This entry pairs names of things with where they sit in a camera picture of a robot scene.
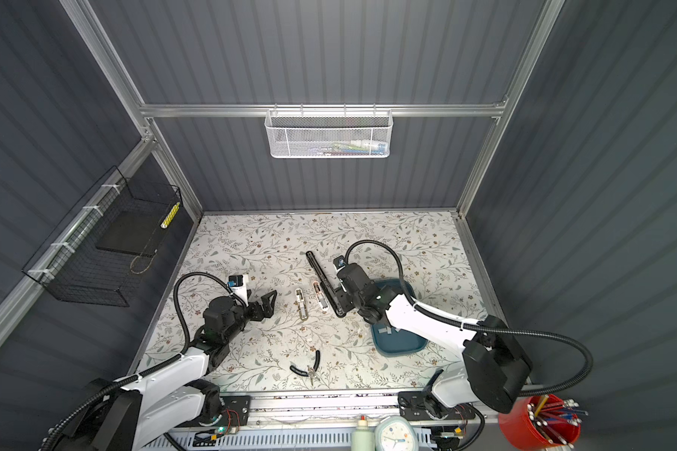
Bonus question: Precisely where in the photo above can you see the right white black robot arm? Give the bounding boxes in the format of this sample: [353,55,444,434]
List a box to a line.
[334,257,531,419]

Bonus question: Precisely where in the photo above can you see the black handled pliers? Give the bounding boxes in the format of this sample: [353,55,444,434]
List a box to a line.
[290,350,322,386]

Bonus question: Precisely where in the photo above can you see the white glue bottle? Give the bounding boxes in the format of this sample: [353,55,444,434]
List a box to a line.
[351,415,375,451]

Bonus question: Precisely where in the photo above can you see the beige staple remover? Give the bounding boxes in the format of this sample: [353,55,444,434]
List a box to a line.
[294,289,308,321]

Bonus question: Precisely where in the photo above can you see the white wire mesh basket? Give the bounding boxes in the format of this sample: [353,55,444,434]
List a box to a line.
[264,111,394,159]

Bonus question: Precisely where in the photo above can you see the teal plastic tray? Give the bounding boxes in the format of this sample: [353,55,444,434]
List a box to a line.
[369,277,430,358]

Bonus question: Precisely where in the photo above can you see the black wire basket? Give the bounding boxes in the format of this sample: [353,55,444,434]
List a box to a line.
[23,170,182,307]

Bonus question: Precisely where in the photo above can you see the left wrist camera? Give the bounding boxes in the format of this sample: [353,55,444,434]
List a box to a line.
[228,274,251,304]

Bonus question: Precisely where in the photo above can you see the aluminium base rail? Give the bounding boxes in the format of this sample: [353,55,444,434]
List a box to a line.
[98,387,543,435]

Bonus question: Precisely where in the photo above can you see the red pencil cup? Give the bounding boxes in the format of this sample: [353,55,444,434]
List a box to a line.
[498,395,589,450]

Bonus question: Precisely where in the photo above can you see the black stapler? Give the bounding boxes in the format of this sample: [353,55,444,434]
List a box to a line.
[306,251,347,318]

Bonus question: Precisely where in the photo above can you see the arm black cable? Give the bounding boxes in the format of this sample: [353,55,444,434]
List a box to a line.
[38,271,239,451]
[343,239,594,397]

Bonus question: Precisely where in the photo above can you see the yellow marker in basket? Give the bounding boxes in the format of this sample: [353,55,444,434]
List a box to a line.
[160,202,182,229]

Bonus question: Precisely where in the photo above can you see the white desk clock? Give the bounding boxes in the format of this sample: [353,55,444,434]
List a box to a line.
[374,416,419,451]

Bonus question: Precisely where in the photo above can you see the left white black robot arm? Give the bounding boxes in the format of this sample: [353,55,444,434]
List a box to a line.
[41,291,278,450]

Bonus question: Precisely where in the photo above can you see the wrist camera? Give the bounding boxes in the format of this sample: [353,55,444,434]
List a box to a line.
[333,256,347,278]
[228,274,251,304]

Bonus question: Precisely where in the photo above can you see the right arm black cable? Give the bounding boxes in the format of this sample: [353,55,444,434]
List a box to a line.
[343,239,594,397]

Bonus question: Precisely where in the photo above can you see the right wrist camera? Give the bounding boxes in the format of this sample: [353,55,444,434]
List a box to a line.
[333,256,347,278]

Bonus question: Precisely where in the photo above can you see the black pad in basket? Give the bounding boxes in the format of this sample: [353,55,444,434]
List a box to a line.
[96,212,167,257]

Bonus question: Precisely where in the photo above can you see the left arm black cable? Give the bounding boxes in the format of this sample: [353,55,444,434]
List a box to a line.
[38,271,239,451]

